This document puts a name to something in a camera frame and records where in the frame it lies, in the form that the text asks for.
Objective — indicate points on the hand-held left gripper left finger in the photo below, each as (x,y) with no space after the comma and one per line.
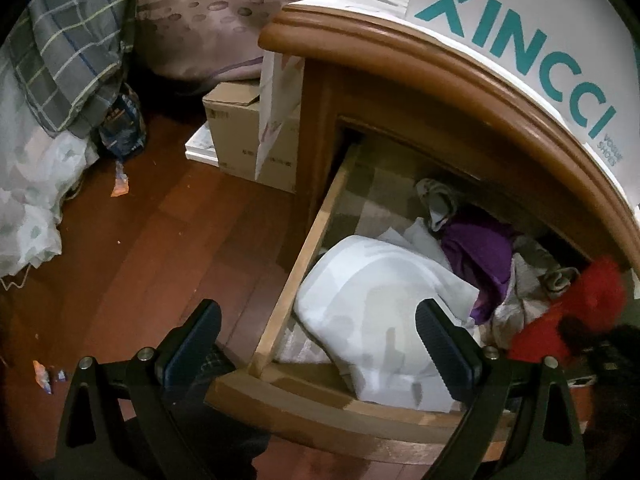
(192,345)

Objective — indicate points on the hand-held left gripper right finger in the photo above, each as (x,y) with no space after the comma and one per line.
(440,340)

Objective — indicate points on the honeycomb print underwear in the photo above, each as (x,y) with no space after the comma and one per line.
(510,320)

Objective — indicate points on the white grey-patched garment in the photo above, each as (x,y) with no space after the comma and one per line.
(360,300)

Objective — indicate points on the purple bra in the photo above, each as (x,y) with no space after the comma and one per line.
(475,255)

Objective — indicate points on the wooden drawer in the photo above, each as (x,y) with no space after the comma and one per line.
(320,410)

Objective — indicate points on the white cardboard box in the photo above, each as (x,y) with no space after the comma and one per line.
(550,20)

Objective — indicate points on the checkered drawer liner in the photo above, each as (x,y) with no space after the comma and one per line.
(370,195)

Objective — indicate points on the white thin cloth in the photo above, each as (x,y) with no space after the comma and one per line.
(420,240)

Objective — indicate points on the striped grey sock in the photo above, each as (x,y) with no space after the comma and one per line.
(562,282)

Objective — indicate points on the red fluffy item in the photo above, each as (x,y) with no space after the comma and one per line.
(575,305)

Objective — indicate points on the small crumpled wrapper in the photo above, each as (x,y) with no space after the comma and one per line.
(45,377)

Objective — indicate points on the black furry item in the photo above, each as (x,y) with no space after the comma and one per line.
(615,345)

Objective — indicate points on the orange wrapper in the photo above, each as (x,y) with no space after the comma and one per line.
(120,182)

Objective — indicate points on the white flat box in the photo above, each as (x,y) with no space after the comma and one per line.
(202,147)

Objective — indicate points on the white grey-patterned sheet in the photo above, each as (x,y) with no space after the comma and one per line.
(30,200)

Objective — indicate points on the brown cardboard box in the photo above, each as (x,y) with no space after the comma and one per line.
(230,130)

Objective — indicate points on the blue plastic packet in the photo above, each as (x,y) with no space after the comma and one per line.
(122,130)

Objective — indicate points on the white paper bag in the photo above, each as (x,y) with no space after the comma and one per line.
(275,110)

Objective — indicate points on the wooden nightstand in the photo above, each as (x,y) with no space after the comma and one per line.
(450,90)

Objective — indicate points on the grey plaid blanket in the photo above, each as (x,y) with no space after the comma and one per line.
(65,50)

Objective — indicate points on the leaf print bedding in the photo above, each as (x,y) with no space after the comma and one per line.
(210,20)

